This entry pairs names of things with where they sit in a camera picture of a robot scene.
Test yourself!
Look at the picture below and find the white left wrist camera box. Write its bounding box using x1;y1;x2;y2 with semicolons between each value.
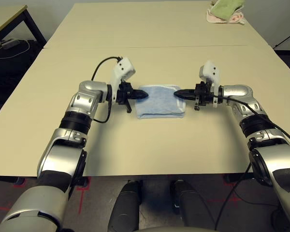
109;57;136;104

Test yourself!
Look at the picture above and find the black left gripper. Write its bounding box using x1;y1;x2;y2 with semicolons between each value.
116;82;149;114

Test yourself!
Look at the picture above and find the grey power adapter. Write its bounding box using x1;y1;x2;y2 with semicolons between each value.
1;40;20;50

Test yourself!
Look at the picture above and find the white floor cable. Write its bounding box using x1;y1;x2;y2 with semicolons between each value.
0;39;31;59

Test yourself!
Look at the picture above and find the black left robot leg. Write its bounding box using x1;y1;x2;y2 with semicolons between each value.
107;181;143;232

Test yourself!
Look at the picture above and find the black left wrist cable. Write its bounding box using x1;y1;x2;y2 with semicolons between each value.
91;57;123;124

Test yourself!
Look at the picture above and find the black tripod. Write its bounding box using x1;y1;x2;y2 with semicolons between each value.
273;29;290;49

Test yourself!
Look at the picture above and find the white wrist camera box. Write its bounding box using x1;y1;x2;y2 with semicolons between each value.
109;57;136;104
198;60;222;108

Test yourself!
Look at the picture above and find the light blue towel white trim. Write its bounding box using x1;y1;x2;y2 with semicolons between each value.
134;84;186;119

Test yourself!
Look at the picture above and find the black table foot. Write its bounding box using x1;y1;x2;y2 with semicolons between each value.
223;172;253;184
0;175;26;186

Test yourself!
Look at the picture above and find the black floor cable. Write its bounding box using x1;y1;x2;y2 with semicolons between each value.
214;163;278;232

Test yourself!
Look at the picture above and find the pink folded towel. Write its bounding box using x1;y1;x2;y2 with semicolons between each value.
206;8;246;25

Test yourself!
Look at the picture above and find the black robot leg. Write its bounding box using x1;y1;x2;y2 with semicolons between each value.
171;179;218;232
107;181;143;232

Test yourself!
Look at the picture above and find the green folded towel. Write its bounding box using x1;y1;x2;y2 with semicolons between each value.
210;0;246;20

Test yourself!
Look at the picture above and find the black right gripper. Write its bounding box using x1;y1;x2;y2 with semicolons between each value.
174;81;214;111

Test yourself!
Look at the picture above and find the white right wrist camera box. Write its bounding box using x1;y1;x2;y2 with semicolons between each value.
198;60;222;108

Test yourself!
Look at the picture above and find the black right robot leg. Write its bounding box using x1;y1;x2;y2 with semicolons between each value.
171;179;218;232

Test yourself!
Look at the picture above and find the wooden side table black frame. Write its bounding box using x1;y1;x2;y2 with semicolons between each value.
0;5;47;49

